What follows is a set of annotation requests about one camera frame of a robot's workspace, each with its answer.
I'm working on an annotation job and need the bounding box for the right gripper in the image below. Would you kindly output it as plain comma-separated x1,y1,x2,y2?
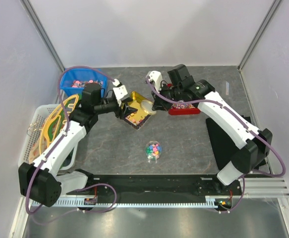
151,82,182,112

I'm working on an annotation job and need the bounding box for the gold tin of star candies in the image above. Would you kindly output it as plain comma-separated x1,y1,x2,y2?
121,91,153,130

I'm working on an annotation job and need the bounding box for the round wooden jar lid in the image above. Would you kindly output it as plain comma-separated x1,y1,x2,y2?
140,100,157,115

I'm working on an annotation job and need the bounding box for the blue plastic bin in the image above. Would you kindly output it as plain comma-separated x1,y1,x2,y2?
60,67,109,97

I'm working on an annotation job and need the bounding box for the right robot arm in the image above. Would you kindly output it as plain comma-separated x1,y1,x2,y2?
146,64,272,195

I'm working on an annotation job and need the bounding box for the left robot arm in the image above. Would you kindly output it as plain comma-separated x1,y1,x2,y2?
18,79,136,207

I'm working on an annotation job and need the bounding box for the red tray of lollipops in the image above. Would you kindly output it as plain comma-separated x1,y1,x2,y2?
166,83,201,116

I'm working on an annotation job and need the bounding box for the clear glass jar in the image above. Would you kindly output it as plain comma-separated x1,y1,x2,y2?
145,141,162,163

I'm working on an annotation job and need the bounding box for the black cloth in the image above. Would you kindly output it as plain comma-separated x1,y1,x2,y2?
205,115,268,172

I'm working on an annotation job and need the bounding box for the white plastic basket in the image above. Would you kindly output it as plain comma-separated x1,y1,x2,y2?
18,104,59,166

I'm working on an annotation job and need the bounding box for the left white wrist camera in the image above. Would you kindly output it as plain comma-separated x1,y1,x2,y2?
112,79,129,106

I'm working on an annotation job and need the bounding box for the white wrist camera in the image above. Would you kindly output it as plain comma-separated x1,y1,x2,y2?
112,79,129,106
146,70,163,92

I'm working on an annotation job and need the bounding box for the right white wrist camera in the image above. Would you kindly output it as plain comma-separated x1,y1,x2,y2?
146,70,163,92

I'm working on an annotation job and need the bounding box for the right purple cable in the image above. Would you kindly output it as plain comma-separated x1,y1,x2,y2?
145,76,288,178

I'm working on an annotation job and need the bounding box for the purple cable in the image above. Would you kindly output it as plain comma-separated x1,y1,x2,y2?
25,65,120,215
145,76,288,178

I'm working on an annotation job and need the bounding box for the yellow green wire hanger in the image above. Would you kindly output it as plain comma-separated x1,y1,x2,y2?
38,94,81,155

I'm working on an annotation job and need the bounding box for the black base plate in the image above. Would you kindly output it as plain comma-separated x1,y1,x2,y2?
68,175,242,204

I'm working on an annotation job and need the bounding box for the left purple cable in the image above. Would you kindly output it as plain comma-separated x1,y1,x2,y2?
25,65,120,215

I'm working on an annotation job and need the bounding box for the slotted cable duct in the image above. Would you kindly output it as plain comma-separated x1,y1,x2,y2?
32,195,219,208

